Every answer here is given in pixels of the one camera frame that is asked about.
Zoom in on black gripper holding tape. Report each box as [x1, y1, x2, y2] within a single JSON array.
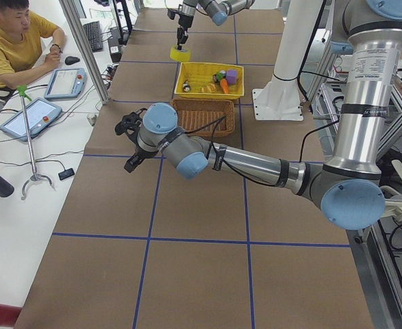
[[167, 9, 191, 48]]

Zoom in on black idle gripper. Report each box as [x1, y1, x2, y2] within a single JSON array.
[[114, 108, 147, 173]]

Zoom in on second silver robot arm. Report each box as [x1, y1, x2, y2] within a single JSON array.
[[114, 1, 253, 179]]

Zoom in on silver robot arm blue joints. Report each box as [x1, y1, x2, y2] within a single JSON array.
[[137, 0, 402, 231]]

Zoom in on yellow woven basket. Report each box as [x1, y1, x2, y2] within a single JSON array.
[[174, 62, 244, 100]]

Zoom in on brown wicker basket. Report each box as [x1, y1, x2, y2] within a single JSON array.
[[170, 98, 235, 137]]

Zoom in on toy panda figure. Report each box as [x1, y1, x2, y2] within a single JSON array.
[[182, 80, 191, 93]]

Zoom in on toy croissant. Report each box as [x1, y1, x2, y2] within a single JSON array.
[[200, 84, 216, 93]]

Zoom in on purple foam cube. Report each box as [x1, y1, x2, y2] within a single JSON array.
[[225, 69, 238, 85]]

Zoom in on orange toy carrot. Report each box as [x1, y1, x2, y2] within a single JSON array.
[[219, 78, 229, 94]]

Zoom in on small black device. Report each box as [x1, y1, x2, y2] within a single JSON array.
[[58, 168, 75, 181]]

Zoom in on black keyboard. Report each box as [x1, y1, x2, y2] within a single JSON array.
[[82, 21, 103, 52]]

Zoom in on upper teach pendant tablet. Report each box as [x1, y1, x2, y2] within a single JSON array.
[[44, 68, 87, 101]]

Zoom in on teach pendant tablet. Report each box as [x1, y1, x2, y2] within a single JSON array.
[[0, 98, 62, 141], [44, 68, 87, 101]]

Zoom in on lower teach pendant tablet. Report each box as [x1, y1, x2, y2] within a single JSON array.
[[0, 98, 62, 141]]

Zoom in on black computer mouse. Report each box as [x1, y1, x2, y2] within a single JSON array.
[[64, 56, 80, 66]]

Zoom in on person in yellow shirt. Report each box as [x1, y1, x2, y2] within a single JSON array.
[[0, 1, 66, 90]]

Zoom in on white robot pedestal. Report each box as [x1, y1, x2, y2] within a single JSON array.
[[253, 0, 325, 121]]

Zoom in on aluminium frame post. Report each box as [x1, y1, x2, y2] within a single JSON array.
[[59, 0, 110, 105]]

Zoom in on metal grabber stick green handle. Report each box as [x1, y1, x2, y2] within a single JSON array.
[[17, 85, 55, 201]]

